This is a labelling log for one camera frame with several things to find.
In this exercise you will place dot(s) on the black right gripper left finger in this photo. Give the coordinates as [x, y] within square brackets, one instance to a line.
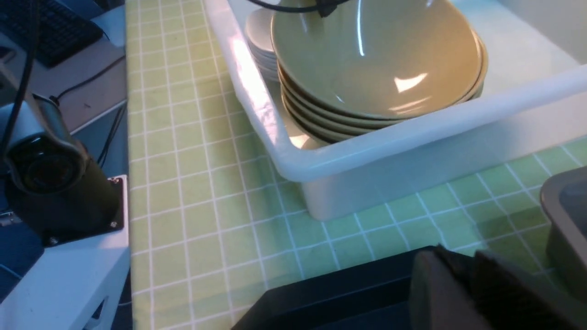
[440, 293]

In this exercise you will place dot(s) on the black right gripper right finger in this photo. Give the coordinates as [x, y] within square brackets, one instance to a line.
[512, 299]

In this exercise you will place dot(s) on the tan noodle bowl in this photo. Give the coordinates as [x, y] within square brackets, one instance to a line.
[381, 59]

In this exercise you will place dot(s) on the tan stacked bowl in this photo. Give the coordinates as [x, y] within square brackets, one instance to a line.
[312, 109]
[288, 105]
[326, 135]
[332, 125]

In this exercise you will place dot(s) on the bottom tan stacked bowl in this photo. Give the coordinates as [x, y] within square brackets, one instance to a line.
[326, 135]

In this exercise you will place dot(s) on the top tan stacked bowl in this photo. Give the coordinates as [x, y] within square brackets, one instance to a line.
[312, 109]

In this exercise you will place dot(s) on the black serving tray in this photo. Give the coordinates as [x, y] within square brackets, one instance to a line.
[369, 296]

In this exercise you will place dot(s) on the grey plastic spoon bin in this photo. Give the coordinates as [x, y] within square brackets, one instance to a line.
[563, 198]

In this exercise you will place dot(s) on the large white plastic tub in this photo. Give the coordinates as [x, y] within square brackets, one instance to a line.
[534, 98]

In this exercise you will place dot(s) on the green checked tablecloth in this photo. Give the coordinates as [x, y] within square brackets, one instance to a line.
[213, 224]

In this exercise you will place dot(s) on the stack of white dishes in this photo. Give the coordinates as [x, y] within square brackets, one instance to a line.
[258, 34]

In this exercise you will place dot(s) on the black keyboard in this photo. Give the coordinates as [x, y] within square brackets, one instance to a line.
[61, 32]

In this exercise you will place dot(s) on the grey tripod camera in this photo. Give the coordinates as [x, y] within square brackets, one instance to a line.
[54, 185]

